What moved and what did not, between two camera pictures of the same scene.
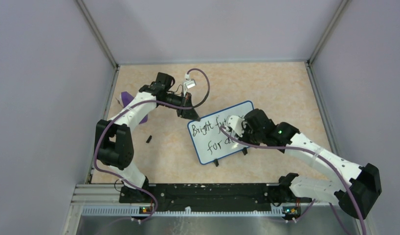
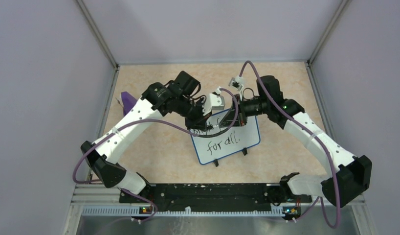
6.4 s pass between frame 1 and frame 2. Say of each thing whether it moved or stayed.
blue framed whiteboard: stayed
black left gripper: moved
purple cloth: stayed
